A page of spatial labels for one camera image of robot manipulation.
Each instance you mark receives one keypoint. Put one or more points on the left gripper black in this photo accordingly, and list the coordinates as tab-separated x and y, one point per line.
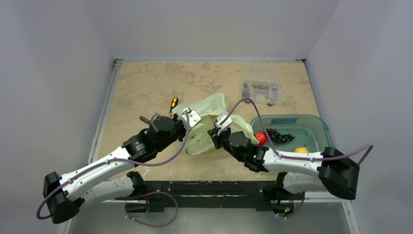
175	118

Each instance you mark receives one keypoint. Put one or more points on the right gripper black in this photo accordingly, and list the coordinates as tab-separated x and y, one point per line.
215	136

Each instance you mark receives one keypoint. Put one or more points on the light green plastic bag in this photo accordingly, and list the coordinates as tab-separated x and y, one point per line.
199	140

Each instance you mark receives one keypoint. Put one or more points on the red fake fruit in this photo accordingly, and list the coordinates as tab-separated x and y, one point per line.
261	138

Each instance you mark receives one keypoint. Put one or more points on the dark fake grape bunch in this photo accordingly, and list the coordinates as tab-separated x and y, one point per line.
278	137

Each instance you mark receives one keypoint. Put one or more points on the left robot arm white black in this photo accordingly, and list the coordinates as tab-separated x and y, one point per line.
157	145

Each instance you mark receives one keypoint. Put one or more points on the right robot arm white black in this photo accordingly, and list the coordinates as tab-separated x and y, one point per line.
328	170

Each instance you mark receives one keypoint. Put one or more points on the yellow fake lemon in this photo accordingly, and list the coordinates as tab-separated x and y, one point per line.
302	150

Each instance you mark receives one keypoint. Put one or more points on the grey metal tool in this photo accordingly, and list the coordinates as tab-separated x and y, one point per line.
151	120

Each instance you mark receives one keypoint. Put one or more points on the black yellow screwdriver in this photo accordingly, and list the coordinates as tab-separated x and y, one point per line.
173	104

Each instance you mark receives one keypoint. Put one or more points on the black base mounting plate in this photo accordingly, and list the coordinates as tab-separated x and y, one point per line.
257	195

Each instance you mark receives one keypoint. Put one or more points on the clear screw organizer box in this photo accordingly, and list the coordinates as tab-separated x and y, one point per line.
260	84

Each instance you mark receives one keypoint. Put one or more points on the teal plastic container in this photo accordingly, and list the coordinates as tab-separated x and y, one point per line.
309	131

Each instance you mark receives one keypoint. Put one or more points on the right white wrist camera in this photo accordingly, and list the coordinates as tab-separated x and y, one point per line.
222	122

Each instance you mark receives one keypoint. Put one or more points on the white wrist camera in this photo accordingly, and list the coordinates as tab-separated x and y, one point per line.
189	118
222	122

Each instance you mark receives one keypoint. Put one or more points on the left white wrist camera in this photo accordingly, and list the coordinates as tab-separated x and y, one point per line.
189	118

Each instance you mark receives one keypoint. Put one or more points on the aluminium frame rail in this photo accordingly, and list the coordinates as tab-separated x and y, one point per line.
96	129

